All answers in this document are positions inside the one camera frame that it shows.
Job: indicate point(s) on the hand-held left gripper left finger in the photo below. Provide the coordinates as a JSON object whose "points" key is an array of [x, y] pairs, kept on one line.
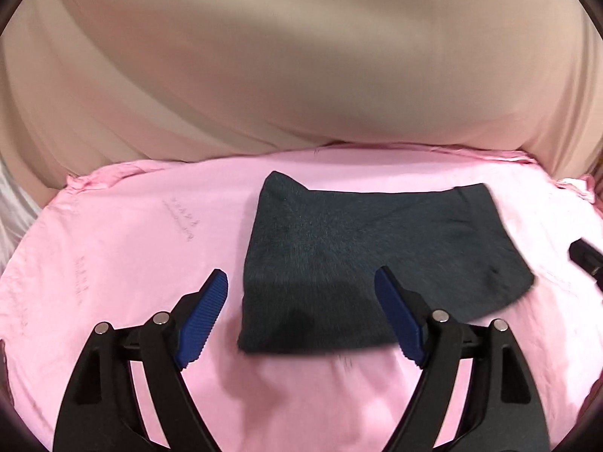
{"points": [[203, 318]]}

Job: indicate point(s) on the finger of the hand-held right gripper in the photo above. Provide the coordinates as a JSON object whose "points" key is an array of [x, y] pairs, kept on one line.
{"points": [[586, 256]]}

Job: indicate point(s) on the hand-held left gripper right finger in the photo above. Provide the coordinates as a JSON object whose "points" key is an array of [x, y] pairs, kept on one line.
{"points": [[400, 315]]}

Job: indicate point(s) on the dark grey pants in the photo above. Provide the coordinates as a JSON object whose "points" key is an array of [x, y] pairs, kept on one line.
{"points": [[358, 254]]}

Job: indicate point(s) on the pink bed sheet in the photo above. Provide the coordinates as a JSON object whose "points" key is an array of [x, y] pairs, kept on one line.
{"points": [[117, 254]]}

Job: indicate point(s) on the white satin curtain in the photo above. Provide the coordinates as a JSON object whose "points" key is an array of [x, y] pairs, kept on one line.
{"points": [[14, 207]]}

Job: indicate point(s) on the beige curtain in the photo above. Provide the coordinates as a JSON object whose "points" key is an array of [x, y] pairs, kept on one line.
{"points": [[282, 56]]}

